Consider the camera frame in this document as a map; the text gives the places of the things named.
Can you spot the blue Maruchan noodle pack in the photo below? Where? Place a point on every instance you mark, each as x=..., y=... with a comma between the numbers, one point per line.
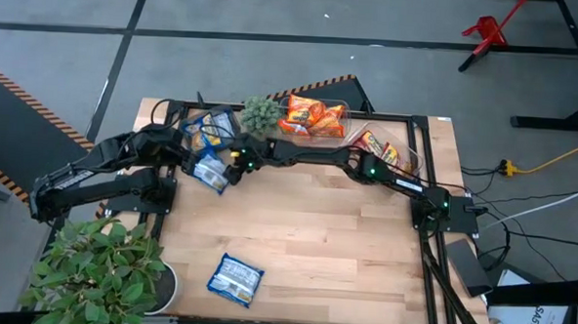
x=212, y=129
x=235, y=279
x=210, y=175

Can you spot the white paper sheet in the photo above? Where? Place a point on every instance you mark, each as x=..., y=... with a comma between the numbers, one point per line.
x=511, y=279

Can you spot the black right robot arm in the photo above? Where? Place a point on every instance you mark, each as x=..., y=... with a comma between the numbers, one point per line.
x=318, y=156

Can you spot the dark grey flat box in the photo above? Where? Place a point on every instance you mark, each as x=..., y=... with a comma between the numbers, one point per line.
x=467, y=267

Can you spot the large leafy potted plant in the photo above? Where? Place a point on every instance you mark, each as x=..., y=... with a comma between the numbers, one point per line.
x=93, y=271

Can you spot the clear plastic bin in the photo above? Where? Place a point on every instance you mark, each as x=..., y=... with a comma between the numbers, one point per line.
x=346, y=111
x=402, y=142

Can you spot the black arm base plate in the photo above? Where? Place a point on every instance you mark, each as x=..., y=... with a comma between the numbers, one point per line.
x=462, y=216
x=121, y=204

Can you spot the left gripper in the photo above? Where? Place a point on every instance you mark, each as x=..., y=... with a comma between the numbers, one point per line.
x=172, y=147

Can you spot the black desk frame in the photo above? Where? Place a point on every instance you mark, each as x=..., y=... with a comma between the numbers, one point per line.
x=554, y=123

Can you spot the orange Maruchan noodle pack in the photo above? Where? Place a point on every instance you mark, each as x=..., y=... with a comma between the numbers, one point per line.
x=330, y=125
x=293, y=128
x=303, y=111

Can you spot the red floor stand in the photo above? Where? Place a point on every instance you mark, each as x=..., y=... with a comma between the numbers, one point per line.
x=490, y=31

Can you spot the black aluminium table frame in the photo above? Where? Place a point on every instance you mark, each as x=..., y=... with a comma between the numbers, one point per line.
x=427, y=285

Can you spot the small potted succulent plant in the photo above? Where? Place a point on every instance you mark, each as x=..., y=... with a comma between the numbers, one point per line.
x=260, y=116

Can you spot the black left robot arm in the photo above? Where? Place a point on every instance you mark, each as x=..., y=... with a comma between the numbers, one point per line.
x=97, y=190

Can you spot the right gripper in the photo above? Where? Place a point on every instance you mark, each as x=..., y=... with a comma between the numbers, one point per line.
x=255, y=158

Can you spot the dark smoked plastic bin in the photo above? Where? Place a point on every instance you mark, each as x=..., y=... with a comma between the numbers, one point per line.
x=188, y=116

